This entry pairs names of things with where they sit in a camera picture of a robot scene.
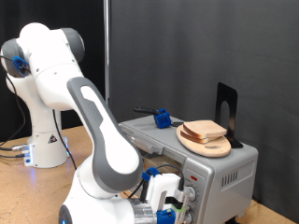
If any metal spatula with blue block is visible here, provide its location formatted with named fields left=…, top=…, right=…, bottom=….
left=134, top=106, right=185, bottom=130

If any glass oven door with handle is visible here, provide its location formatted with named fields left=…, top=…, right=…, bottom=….
left=120, top=124, right=188, bottom=175

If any silver toaster oven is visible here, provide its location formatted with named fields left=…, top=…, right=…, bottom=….
left=118, top=113, right=260, bottom=224

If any round wooden cutting board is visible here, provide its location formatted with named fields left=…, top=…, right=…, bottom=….
left=176, top=124, right=232, bottom=159

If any black metal bookend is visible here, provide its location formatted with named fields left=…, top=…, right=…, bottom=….
left=214, top=81, right=244, bottom=149

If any silver metal pole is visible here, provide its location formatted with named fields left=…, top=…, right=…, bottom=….
left=103, top=0, right=111, bottom=105

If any dark grey backdrop curtain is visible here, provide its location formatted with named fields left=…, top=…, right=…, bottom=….
left=109, top=0, right=299, bottom=223

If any black backdrop curtain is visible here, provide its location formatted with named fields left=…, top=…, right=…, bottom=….
left=0, top=0, right=107, bottom=143

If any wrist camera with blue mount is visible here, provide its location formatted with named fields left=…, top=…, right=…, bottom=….
left=141, top=167, right=192, bottom=224

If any black camera cable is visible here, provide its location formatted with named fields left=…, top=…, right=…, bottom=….
left=0, top=55, right=186, bottom=200

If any black base cable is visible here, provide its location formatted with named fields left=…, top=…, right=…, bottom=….
left=0, top=143, right=31, bottom=152
left=0, top=152, right=30, bottom=159

